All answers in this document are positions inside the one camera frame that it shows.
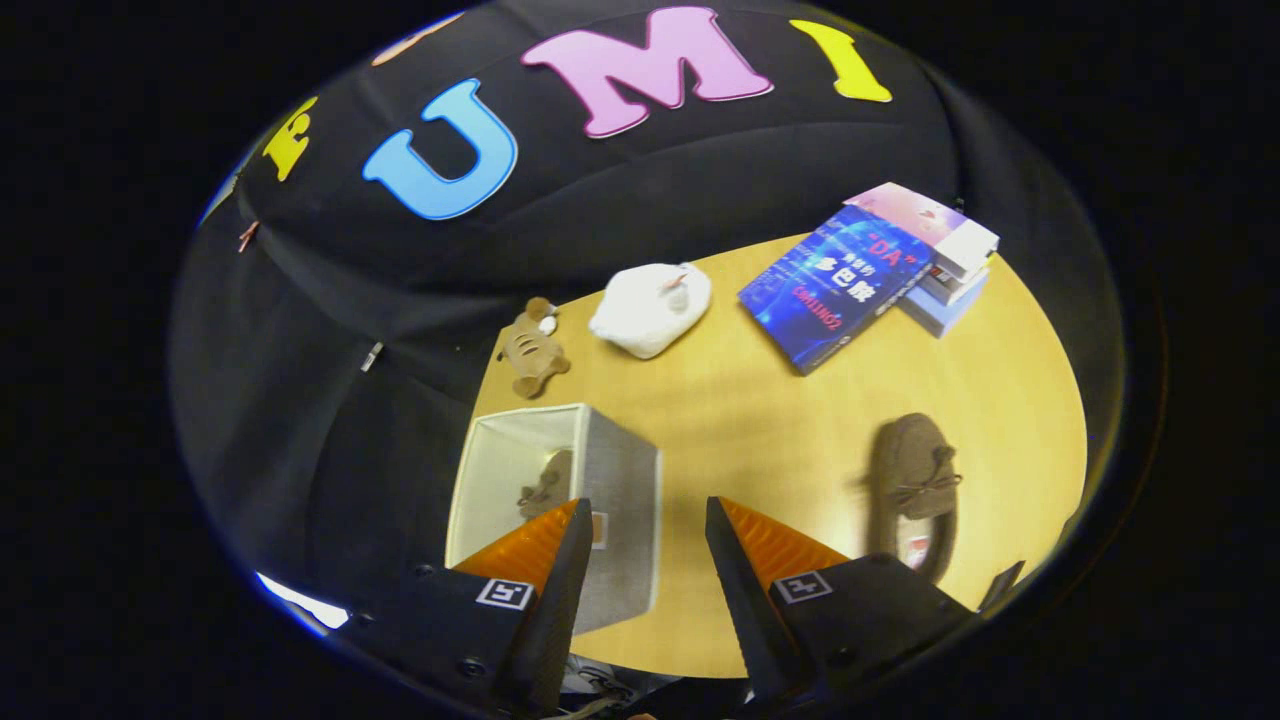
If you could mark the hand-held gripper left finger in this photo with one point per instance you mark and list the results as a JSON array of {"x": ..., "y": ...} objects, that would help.
[{"x": 555, "y": 620}]

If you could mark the silver clip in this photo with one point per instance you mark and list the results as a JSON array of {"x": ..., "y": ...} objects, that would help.
[{"x": 371, "y": 356}]

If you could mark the white plush toy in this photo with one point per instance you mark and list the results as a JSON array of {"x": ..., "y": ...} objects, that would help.
[{"x": 645, "y": 310}]

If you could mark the dark blue book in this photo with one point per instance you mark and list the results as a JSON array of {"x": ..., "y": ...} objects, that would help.
[{"x": 835, "y": 285}]

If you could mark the pink cover book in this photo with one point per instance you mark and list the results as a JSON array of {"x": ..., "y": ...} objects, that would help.
[{"x": 915, "y": 212}]

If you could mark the brown moccasin shoe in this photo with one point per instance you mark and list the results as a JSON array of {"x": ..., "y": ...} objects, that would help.
[
  {"x": 915, "y": 465},
  {"x": 550, "y": 485}
]

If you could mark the grey fabric storage box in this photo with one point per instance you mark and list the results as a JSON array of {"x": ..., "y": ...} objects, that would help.
[{"x": 625, "y": 500}]

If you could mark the brown striped plush toy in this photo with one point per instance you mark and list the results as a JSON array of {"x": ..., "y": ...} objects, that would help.
[{"x": 533, "y": 350}]

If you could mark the red clip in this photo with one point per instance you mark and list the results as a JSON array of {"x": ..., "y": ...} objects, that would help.
[{"x": 247, "y": 235}]

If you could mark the white book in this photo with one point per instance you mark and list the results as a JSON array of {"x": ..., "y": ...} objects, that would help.
[{"x": 968, "y": 250}]

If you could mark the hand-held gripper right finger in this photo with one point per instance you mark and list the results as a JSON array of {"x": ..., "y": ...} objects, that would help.
[{"x": 745, "y": 620}]

